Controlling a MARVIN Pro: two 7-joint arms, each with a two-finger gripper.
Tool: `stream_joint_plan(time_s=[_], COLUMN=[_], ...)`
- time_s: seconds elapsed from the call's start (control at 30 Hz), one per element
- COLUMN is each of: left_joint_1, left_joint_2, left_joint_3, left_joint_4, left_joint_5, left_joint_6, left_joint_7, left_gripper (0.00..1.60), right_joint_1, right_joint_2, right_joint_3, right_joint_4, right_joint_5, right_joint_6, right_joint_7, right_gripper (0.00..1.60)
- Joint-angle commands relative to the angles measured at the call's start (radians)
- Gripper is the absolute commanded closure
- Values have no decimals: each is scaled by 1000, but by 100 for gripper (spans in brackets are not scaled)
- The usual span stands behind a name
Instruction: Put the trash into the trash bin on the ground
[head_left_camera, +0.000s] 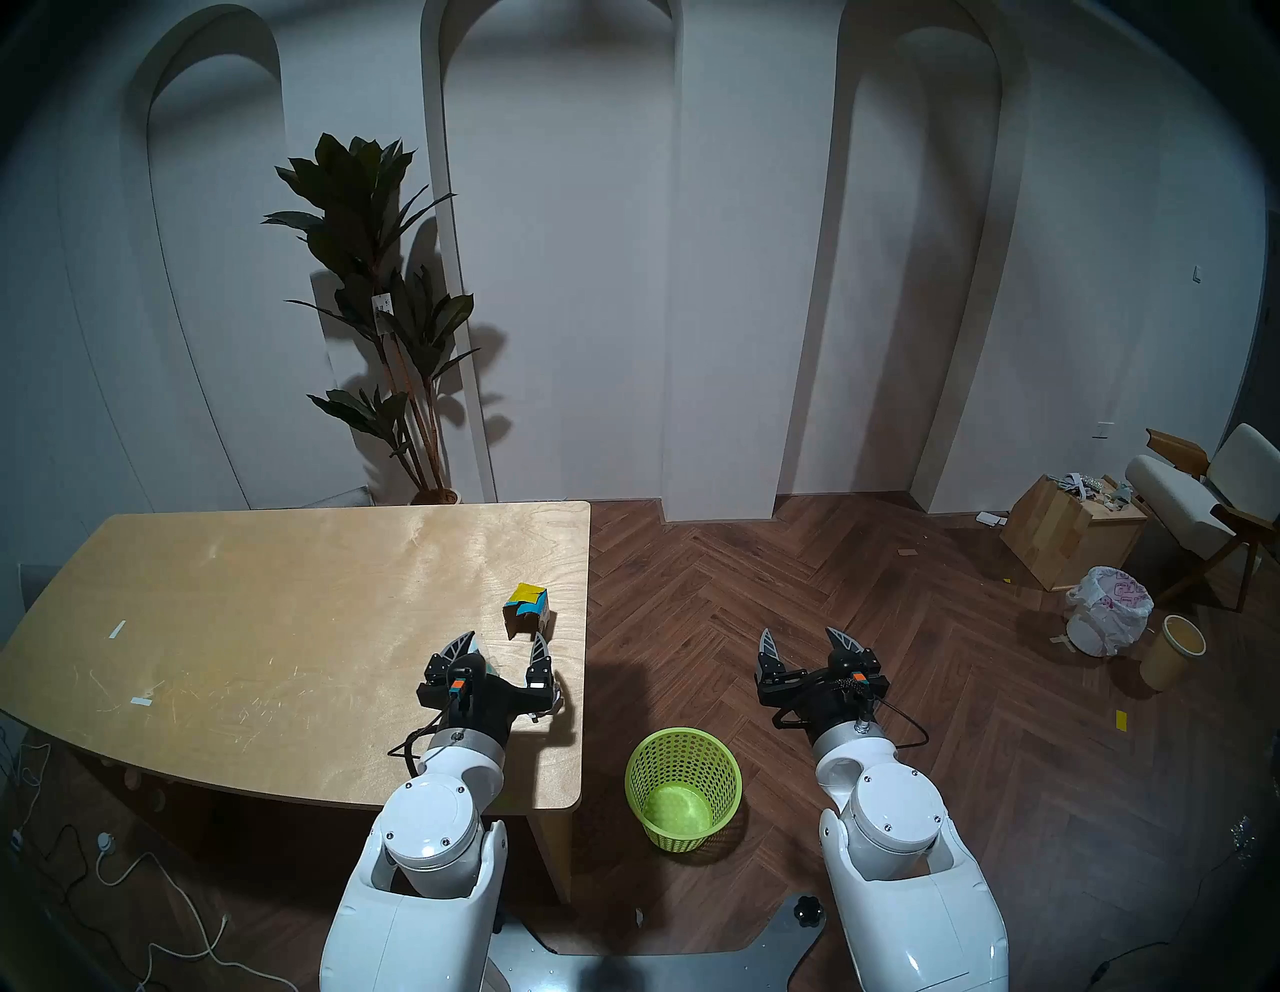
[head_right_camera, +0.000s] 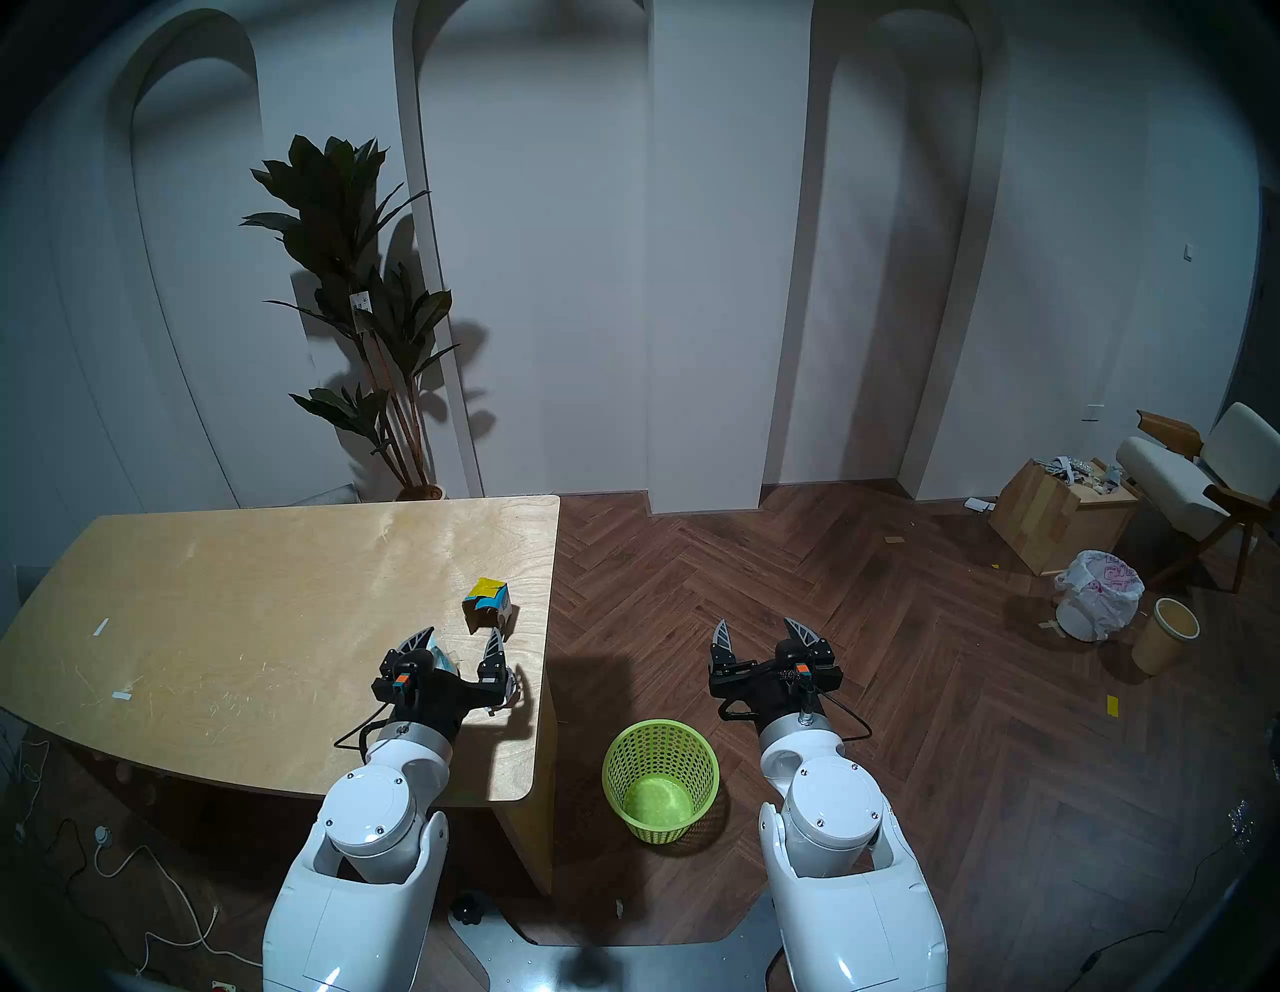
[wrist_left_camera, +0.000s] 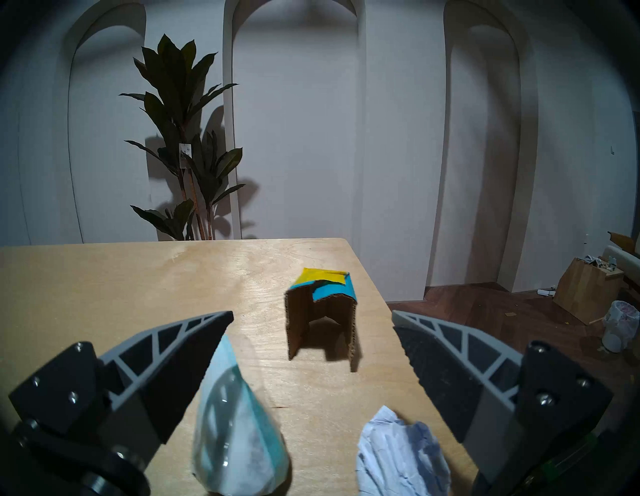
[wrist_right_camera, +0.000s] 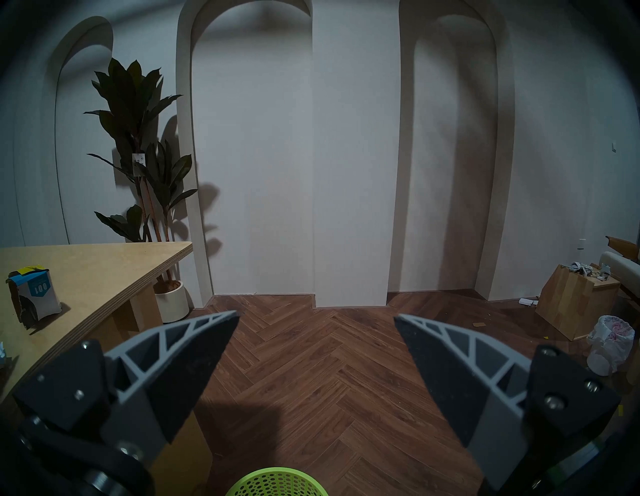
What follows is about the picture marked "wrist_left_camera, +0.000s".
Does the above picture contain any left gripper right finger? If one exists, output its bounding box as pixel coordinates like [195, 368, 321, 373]
[392, 310, 614, 496]

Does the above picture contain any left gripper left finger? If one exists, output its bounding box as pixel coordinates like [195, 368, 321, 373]
[9, 311, 235, 471]

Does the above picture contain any teal white plastic bag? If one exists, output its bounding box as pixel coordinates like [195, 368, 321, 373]
[192, 334, 291, 496]

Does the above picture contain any white paper ball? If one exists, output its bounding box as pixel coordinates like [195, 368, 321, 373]
[356, 405, 452, 496]

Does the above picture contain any cardboard piece yellow blue tape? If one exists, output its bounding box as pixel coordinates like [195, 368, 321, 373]
[285, 268, 362, 362]

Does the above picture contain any white bin with plastic bag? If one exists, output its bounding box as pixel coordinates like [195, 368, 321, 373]
[601, 300, 640, 354]

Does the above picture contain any mixed trash pile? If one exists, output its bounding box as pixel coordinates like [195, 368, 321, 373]
[582, 254, 619, 273]

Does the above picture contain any light wooden table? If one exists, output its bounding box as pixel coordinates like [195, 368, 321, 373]
[0, 238, 481, 496]

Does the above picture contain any brown cardboard box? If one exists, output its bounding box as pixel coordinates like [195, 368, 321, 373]
[553, 256, 626, 326]

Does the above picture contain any white cushioned wooden armchair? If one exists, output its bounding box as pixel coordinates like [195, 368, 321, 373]
[602, 231, 640, 287]

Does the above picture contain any tall dark green plant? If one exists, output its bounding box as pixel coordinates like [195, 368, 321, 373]
[119, 34, 247, 242]

